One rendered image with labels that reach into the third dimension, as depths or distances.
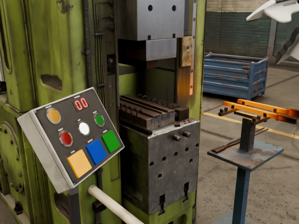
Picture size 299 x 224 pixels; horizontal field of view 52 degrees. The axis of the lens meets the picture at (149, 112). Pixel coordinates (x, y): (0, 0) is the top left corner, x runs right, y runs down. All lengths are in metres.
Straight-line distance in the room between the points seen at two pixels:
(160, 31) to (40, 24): 0.63
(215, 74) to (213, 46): 4.97
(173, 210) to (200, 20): 1.12
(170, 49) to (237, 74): 3.85
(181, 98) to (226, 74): 3.58
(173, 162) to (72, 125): 0.73
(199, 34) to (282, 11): 1.34
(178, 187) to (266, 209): 1.10
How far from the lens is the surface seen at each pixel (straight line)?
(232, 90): 5.41
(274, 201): 2.83
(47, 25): 1.71
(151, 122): 1.54
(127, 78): 2.00
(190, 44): 1.83
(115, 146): 1.21
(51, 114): 1.05
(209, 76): 5.54
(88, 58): 1.41
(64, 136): 1.05
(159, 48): 1.49
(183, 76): 1.85
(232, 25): 10.08
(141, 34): 1.41
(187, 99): 1.92
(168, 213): 1.82
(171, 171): 1.68
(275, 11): 0.60
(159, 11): 1.48
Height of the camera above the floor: 1.49
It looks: 18 degrees down
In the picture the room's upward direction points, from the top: straight up
